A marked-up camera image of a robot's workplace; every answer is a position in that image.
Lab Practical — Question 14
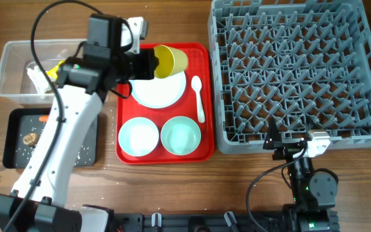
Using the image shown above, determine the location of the orange carrot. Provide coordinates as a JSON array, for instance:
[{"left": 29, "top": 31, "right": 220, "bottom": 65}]
[{"left": 39, "top": 115, "right": 49, "bottom": 122}]

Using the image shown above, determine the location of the large white tissue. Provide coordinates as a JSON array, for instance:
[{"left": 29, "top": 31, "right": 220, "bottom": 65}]
[{"left": 26, "top": 66, "right": 52, "bottom": 94}]

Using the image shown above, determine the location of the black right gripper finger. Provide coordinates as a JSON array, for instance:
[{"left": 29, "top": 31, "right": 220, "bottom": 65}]
[
  {"left": 305, "top": 115, "right": 318, "bottom": 131},
  {"left": 263, "top": 117, "right": 282, "bottom": 150}
]

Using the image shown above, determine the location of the light blue plate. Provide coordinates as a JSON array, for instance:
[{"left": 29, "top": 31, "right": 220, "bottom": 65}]
[{"left": 130, "top": 72, "right": 187, "bottom": 109}]

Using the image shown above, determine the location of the yellow sauce wrapper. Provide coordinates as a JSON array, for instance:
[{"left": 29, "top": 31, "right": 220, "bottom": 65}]
[{"left": 46, "top": 60, "right": 65, "bottom": 81}]

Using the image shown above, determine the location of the light blue bowl with scrap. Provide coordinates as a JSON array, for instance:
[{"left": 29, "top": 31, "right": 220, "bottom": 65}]
[{"left": 160, "top": 116, "right": 202, "bottom": 156}]

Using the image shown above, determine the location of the black plastic tray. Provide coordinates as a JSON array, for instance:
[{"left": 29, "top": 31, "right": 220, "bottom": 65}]
[{"left": 2, "top": 107, "right": 99, "bottom": 169}]

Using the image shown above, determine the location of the brown food scrap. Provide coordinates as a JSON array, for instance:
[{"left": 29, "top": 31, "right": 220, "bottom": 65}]
[{"left": 23, "top": 133, "right": 39, "bottom": 147}]

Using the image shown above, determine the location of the white plastic spoon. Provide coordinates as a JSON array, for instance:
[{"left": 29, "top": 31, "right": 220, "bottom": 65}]
[{"left": 191, "top": 75, "right": 205, "bottom": 123}]

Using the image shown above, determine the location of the white rice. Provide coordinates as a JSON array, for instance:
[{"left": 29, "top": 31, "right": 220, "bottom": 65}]
[{"left": 3, "top": 122, "right": 97, "bottom": 168}]

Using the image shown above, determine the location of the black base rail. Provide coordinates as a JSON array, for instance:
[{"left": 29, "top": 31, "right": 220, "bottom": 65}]
[{"left": 108, "top": 211, "right": 340, "bottom": 232}]

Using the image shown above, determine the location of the grey plastic dishwasher rack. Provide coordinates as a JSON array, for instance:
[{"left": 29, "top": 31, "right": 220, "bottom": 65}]
[{"left": 208, "top": 0, "right": 371, "bottom": 154}]

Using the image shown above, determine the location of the yellow plastic cup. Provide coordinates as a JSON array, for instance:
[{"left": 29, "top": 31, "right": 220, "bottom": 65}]
[{"left": 153, "top": 44, "right": 189, "bottom": 79}]

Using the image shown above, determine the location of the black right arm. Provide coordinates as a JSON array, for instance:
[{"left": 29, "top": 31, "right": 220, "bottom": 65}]
[{"left": 263, "top": 117, "right": 340, "bottom": 231}]

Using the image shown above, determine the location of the red plastic tray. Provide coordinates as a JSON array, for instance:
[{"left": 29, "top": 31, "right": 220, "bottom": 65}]
[{"left": 115, "top": 42, "right": 215, "bottom": 165}]

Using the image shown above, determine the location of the light blue rice bowl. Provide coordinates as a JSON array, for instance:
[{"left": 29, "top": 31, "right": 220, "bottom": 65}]
[{"left": 118, "top": 117, "right": 160, "bottom": 157}]

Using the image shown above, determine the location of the clear plastic bin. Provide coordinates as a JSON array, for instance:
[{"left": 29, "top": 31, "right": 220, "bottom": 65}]
[{"left": 0, "top": 39, "right": 83, "bottom": 105}]

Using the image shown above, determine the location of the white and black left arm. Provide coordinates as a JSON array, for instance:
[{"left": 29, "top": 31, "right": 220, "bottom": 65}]
[{"left": 0, "top": 14, "right": 158, "bottom": 231}]

